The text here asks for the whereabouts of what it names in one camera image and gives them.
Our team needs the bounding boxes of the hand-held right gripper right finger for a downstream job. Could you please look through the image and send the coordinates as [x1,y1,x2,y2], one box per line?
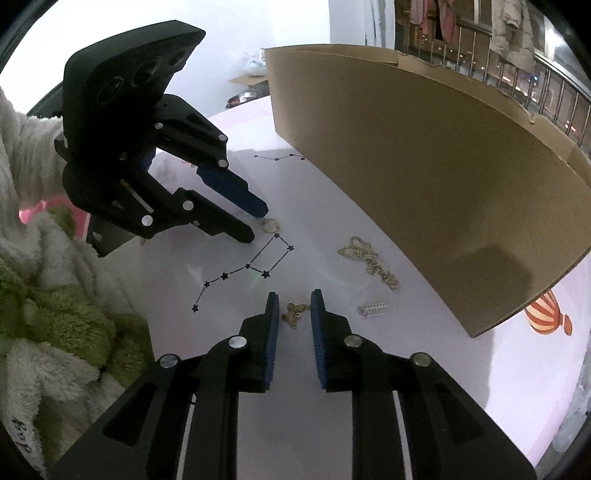
[309,289,537,480]

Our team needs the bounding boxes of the small silver hair clip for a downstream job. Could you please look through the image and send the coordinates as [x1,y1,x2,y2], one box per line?
[358,300,389,319]

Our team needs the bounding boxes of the large brown cardboard box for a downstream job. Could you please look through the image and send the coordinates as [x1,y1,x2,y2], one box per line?
[263,44,591,339]

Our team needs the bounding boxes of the gold chain necklace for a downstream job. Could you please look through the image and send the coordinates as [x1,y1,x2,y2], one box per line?
[337,236,400,292]

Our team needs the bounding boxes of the metal balcony railing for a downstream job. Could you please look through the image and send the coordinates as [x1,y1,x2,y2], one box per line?
[394,18,591,153]

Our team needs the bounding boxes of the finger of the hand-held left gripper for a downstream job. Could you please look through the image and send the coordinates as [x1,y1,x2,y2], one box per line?
[154,93,270,219]
[120,170,256,245]

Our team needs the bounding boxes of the small open cardboard box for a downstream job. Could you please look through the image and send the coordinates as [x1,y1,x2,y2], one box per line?
[228,74,270,89]

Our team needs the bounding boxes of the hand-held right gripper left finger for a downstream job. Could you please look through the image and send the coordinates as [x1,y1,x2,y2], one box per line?
[50,291,281,480]

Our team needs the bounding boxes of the small white plastic bag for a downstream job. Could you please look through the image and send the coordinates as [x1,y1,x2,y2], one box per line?
[242,50,269,77]

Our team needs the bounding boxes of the gold butterfly pendant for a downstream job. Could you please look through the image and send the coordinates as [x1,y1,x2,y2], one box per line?
[283,302,308,329]

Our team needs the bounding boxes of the pink cloth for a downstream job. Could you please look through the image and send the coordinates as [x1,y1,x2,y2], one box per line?
[18,196,89,241]

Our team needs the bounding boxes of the metal bowl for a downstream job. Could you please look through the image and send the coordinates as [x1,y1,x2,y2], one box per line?
[228,90,271,108]

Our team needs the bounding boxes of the hanging beige jacket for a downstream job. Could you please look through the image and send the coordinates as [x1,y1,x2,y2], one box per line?
[489,0,537,70]

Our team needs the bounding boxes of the hanging pink clothes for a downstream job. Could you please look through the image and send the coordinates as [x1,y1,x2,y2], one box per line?
[409,0,461,43]

